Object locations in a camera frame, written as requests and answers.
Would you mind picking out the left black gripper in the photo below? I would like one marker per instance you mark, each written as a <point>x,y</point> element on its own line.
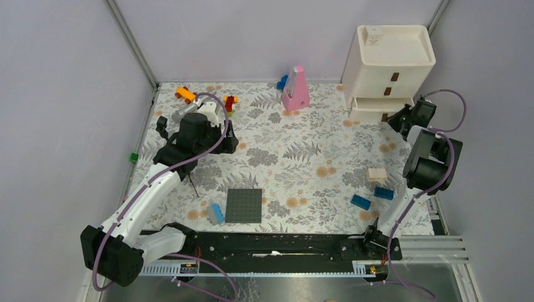
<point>228,145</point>

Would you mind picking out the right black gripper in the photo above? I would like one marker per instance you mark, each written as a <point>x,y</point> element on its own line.
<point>393,120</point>

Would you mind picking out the cream three-drawer organizer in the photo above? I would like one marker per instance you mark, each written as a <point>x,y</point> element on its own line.
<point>379,80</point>

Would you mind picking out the white cosmetic box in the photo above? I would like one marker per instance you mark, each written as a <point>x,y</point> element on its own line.
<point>372,34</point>

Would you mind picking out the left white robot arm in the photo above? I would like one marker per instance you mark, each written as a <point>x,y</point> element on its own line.
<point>115,250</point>

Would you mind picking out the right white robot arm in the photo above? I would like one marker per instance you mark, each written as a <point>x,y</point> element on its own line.
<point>430,168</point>

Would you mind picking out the red yellow toy figure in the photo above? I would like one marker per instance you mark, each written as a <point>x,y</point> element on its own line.
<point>230,103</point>

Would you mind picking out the black mini tripod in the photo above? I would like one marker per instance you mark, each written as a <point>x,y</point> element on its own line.
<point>161,125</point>

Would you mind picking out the grey microphone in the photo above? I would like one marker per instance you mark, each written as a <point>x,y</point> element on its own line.
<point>205,105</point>

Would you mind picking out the grey lego baseplate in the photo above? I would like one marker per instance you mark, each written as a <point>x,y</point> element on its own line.
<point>244,206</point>

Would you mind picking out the orange toy car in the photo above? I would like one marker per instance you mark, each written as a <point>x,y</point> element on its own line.
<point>186,95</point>

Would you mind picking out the blue grey lego brick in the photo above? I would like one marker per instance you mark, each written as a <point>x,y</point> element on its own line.
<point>215,214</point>

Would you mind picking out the cream lego brick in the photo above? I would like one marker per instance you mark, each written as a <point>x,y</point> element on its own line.
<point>377,174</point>

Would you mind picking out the blue toy brick back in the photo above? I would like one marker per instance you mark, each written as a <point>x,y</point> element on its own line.
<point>280,85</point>

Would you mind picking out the blue lego brick right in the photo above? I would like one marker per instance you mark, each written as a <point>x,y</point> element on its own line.
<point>383,193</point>

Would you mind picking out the green clip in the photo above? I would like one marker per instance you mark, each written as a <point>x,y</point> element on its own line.
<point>133,158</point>

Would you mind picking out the blue lego brick left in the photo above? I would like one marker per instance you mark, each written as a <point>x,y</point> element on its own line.
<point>361,202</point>

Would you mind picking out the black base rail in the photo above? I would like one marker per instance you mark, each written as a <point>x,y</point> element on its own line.
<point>283,253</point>

